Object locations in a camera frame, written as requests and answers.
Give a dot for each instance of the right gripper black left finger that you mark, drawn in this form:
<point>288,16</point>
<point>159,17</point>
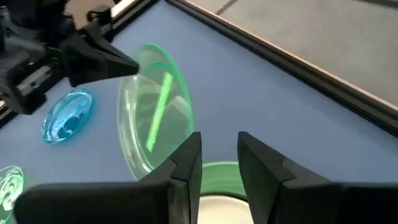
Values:
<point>171,193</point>

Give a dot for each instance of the large opaque green plate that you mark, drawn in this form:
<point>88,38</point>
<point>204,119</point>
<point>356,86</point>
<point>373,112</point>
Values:
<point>222,180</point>

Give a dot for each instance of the black aluminium table frame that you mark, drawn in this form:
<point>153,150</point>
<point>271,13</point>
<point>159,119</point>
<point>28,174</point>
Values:
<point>280,59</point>

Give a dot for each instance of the white plastic plate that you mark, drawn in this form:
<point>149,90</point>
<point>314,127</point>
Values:
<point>222,211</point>

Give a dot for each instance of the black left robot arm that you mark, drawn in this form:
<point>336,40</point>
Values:
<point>31,15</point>

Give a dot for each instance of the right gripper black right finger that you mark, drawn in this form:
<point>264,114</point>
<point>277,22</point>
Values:
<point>270,193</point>

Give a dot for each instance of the clear blue plastic plate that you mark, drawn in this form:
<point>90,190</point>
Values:
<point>66,116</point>

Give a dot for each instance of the clear green plastic plate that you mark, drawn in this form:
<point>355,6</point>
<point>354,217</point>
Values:
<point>149,102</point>
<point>9,189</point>

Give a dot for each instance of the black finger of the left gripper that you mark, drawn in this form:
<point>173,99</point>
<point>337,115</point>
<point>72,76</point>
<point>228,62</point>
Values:
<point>99,35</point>
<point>93,65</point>

